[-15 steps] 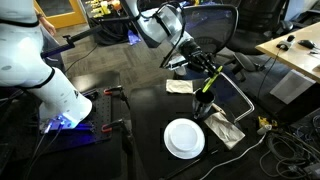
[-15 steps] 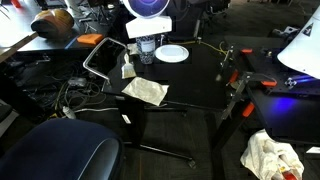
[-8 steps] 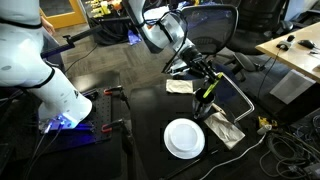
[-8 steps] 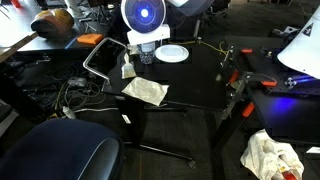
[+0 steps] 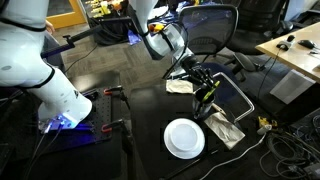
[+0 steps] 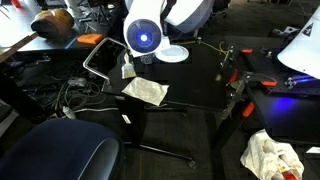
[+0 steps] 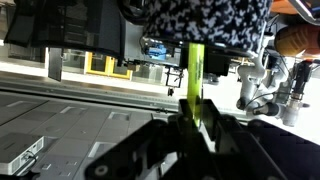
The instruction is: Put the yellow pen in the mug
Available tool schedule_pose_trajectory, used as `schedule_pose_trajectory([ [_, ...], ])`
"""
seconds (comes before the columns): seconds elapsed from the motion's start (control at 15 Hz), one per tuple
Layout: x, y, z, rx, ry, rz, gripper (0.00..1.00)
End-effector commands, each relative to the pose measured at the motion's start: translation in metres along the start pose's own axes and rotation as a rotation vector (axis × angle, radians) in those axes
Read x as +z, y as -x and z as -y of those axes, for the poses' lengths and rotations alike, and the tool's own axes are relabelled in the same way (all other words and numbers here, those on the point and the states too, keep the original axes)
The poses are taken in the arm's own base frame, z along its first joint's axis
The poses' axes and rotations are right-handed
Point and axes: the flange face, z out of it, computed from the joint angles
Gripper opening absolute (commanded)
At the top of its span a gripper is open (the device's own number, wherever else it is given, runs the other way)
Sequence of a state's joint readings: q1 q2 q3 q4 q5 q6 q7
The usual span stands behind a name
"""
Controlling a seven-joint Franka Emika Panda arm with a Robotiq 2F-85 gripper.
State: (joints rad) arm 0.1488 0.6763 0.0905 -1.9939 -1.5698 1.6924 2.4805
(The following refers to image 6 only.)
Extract tangled floor cables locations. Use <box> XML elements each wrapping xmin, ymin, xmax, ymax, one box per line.
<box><xmin>19</xmin><ymin>59</ymin><xmax>108</xmax><ymax>118</ymax></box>

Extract blue seat mesh office chair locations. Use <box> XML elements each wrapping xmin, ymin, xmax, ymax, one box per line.
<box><xmin>0</xmin><ymin>118</ymin><xmax>125</xmax><ymax>180</ymax></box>

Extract wooden desk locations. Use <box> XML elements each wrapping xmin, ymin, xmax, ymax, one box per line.
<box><xmin>0</xmin><ymin>0</ymin><xmax>111</xmax><ymax>64</ymax></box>

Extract silver metal loop frame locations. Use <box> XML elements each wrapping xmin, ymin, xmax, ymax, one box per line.
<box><xmin>82</xmin><ymin>36</ymin><xmax>128</xmax><ymax>84</ymax></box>

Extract grey power strip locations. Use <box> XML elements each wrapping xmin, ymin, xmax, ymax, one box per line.
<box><xmin>67</xmin><ymin>76</ymin><xmax>88</xmax><ymax>88</ymax></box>

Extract orange foam block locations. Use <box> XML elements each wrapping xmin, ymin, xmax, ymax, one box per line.
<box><xmin>76</xmin><ymin>33</ymin><xmax>105</xmax><ymax>46</ymax></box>

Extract small paint brush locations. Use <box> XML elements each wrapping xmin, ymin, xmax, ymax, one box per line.
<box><xmin>120</xmin><ymin>53</ymin><xmax>137</xmax><ymax>80</ymax></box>

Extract orange black bar clamp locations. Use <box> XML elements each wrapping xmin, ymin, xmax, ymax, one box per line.
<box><xmin>215</xmin><ymin>48</ymin><xmax>254</xmax><ymax>85</ymax></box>
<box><xmin>219</xmin><ymin>71</ymin><xmax>278</xmax><ymax>121</ymax></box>

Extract yellow cable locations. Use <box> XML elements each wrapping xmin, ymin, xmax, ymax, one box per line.
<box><xmin>173</xmin><ymin>39</ymin><xmax>231</xmax><ymax>57</ymax></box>

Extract beige cloth napkin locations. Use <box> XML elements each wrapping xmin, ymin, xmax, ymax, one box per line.
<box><xmin>121</xmin><ymin>76</ymin><xmax>170</xmax><ymax>107</ymax></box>

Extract white power adapter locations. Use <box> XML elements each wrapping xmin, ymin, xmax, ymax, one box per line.
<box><xmin>61</xmin><ymin>105</ymin><xmax>77</xmax><ymax>120</ymax></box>

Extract white cable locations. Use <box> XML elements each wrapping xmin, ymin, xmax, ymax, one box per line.
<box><xmin>73</xmin><ymin>106</ymin><xmax>120</xmax><ymax>115</ymax></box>

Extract black table pedestal leg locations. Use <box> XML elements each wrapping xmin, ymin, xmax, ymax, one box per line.
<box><xmin>114</xmin><ymin>95</ymin><xmax>198</xmax><ymax>169</ymax></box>

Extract white plastic bag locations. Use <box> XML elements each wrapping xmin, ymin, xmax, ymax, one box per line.
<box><xmin>239</xmin><ymin>129</ymin><xmax>305</xmax><ymax>180</ymax></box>

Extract white round plate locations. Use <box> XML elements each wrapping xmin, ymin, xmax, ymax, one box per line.
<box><xmin>155</xmin><ymin>44</ymin><xmax>190</xmax><ymax>64</ymax></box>

